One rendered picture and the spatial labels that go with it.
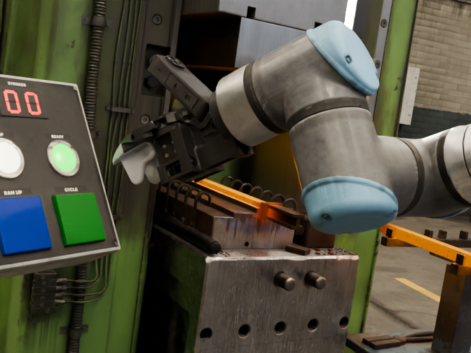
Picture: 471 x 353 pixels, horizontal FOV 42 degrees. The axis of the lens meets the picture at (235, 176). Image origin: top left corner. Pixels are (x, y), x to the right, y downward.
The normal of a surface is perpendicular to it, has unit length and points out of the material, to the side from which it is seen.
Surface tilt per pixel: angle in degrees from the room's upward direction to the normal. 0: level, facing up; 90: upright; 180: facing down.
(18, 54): 90
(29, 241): 60
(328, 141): 72
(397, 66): 90
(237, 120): 114
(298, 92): 83
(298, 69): 81
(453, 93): 89
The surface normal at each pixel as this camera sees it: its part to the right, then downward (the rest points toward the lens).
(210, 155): -0.56, 0.03
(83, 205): 0.77, -0.33
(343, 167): -0.18, -0.28
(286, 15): 0.51, 0.18
